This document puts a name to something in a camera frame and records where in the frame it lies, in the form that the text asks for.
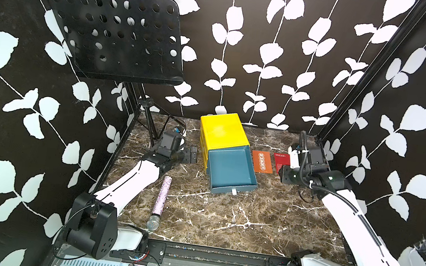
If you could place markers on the red dream postcard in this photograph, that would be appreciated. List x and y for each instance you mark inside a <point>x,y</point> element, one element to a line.
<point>281,160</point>

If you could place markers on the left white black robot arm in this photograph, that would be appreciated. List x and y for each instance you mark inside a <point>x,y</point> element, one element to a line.
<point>93,224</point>

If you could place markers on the black base rail with mounts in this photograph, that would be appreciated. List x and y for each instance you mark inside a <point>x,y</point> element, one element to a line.
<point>216,260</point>

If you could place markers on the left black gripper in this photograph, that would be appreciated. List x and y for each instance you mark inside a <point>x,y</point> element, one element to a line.
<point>186,155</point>

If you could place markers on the orange postcard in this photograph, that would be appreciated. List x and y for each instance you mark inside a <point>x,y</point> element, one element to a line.
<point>262,162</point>

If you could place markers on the black tripod stand legs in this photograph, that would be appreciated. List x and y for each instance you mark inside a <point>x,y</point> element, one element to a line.
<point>142,101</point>

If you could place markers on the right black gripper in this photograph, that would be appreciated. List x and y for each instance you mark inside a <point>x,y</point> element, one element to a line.
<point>284,175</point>

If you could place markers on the teal top drawer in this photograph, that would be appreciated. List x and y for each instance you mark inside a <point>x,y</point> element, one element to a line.
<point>231,170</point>

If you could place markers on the glitter purple microphone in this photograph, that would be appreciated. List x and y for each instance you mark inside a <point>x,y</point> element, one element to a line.
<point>155,217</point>

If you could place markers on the yellow drawer cabinet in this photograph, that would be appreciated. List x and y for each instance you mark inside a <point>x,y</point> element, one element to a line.
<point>220,132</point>

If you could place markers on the black perforated music stand tray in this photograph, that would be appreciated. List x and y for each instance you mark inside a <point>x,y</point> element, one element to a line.
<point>136,41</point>

